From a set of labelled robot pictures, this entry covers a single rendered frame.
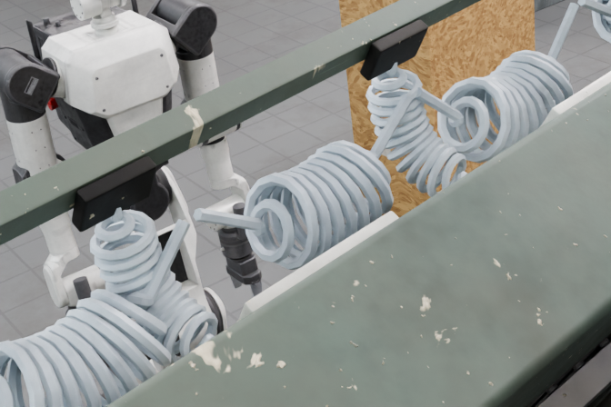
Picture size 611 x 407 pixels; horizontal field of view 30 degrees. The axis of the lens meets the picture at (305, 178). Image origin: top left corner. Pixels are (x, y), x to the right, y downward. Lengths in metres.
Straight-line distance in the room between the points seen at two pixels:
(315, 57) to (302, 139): 4.30
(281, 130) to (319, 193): 4.43
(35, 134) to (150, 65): 0.30
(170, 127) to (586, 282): 0.25
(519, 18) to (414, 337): 3.40
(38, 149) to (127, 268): 1.96
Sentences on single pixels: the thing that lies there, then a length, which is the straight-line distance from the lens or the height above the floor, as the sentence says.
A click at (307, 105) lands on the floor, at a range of 5.34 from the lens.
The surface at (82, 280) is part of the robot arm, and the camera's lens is 2.71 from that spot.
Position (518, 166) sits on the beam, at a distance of 0.61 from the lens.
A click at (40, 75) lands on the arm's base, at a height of 1.34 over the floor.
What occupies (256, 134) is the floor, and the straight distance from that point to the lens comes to 5.14.
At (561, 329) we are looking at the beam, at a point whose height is 1.92.
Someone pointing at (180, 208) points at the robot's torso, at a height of 0.90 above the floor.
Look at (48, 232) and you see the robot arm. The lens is 2.70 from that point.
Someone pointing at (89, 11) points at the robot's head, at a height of 1.44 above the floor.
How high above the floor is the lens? 2.25
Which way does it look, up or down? 29 degrees down
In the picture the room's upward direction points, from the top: 8 degrees counter-clockwise
